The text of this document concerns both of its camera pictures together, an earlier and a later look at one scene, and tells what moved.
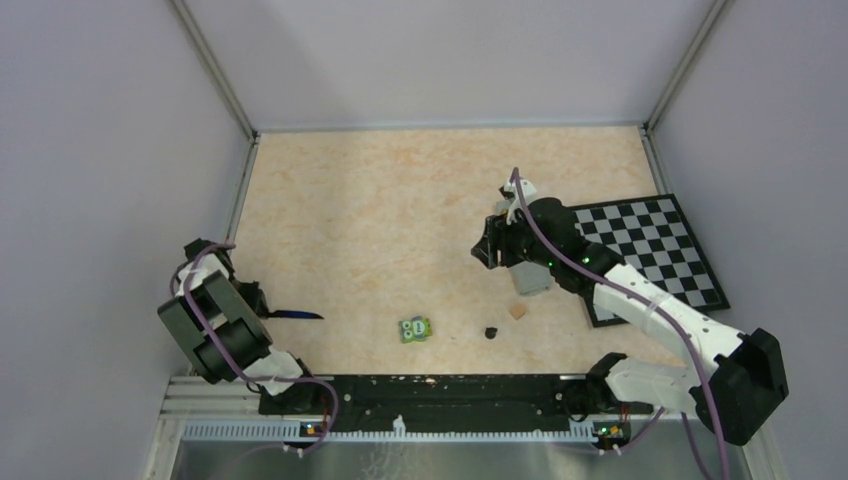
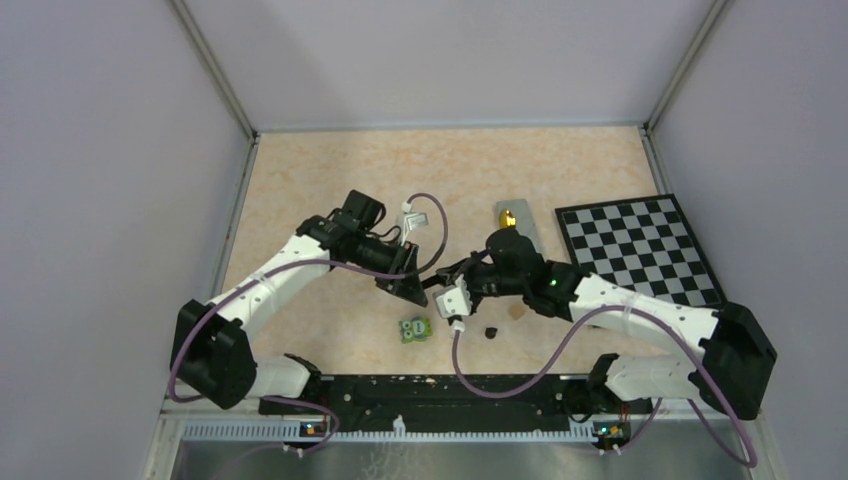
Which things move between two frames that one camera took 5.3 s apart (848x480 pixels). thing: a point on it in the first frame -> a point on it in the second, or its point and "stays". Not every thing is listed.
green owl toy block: [415, 329] stays
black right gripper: [496, 238] -> [460, 270]
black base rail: [608, 401] stays
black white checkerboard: [652, 233] stays
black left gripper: [256, 298] -> [403, 261]
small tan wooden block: [517, 311] stays
